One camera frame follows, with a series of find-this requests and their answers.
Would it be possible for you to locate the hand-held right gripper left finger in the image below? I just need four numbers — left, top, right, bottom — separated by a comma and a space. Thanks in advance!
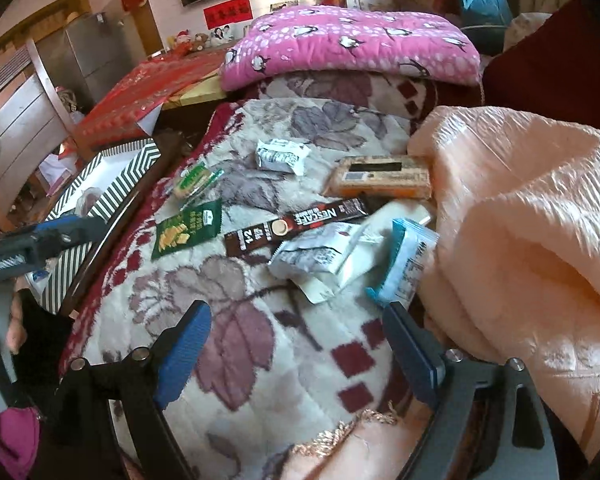
32, 300, 213, 480

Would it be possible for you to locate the blue plastic bag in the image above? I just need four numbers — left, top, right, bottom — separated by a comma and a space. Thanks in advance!
455, 0, 513, 28

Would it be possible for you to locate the floral plush blanket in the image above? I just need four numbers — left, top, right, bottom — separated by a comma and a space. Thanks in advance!
60, 72, 441, 480

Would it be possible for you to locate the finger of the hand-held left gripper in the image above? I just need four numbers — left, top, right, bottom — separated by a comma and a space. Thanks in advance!
45, 219, 110, 261
32, 216, 88, 238

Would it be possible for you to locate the small white snack packet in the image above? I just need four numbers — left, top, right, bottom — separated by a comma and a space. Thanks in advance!
254, 138, 312, 176

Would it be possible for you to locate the pink penguin pillow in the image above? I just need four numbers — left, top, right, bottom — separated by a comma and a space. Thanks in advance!
219, 4, 482, 93

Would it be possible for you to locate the round cracker packet green label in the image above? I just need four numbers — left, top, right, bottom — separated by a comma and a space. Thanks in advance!
167, 160, 226, 211

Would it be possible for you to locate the white slatted wooden chair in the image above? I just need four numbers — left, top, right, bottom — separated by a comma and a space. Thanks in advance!
0, 40, 96, 221

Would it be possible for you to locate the person's left hand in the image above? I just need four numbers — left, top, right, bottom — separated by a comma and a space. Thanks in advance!
0, 290, 28, 357

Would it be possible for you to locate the person's left forearm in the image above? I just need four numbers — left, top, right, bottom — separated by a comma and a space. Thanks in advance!
0, 405, 42, 480

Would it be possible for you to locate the silver refrigerator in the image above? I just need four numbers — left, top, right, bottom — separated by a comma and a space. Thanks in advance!
35, 10, 126, 106

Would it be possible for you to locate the light blue snack packet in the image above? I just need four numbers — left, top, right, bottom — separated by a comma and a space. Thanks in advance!
365, 218, 440, 308

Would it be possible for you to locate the orange wafer packet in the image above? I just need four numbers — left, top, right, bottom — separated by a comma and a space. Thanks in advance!
322, 155, 433, 200

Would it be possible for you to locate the dark red cushion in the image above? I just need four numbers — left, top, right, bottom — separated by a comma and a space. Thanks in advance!
482, 0, 600, 126

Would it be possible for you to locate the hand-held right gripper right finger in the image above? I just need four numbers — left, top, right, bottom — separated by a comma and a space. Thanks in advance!
382, 302, 561, 480

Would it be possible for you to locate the striped gift box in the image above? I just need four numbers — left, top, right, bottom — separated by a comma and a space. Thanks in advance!
27, 140, 163, 316

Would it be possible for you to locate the red patterned tablecloth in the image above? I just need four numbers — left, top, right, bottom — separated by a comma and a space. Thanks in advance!
72, 50, 236, 151

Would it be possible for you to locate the white grey crinkled snack packet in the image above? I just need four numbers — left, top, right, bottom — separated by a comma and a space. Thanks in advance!
267, 222, 376, 291

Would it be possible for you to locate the wooden table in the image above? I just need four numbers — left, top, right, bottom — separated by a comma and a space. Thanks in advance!
161, 74, 231, 112

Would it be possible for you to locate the peach textured blanket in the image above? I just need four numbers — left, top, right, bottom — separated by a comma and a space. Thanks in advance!
407, 105, 600, 466

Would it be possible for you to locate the red wall banner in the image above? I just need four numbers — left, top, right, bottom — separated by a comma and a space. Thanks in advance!
202, 0, 253, 31

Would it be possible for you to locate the brown coffee stick packet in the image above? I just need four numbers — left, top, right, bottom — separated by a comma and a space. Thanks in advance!
224, 196, 371, 259

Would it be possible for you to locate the dark green snack packet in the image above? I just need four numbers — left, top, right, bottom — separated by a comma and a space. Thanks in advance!
151, 199, 223, 261

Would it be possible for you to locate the plain white snack packet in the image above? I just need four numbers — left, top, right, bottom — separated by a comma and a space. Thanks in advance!
300, 200, 436, 306

